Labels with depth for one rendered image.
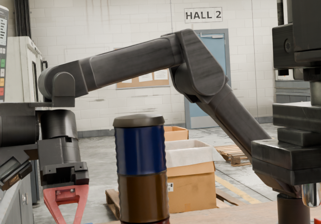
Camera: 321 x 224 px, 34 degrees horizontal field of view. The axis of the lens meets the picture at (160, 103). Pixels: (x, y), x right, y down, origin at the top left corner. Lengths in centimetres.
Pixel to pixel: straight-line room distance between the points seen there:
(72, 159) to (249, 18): 1146
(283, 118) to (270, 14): 1176
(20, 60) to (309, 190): 473
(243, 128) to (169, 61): 19
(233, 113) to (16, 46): 436
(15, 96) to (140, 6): 677
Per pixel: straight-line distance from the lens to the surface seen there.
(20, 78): 520
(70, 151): 82
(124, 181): 39
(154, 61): 89
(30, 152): 84
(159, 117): 38
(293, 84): 1138
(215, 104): 93
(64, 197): 81
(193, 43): 90
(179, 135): 475
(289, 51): 60
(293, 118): 61
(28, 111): 84
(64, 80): 82
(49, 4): 1149
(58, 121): 84
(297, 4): 54
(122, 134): 38
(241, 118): 97
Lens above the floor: 122
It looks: 3 degrees down
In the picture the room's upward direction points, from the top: 4 degrees counter-clockwise
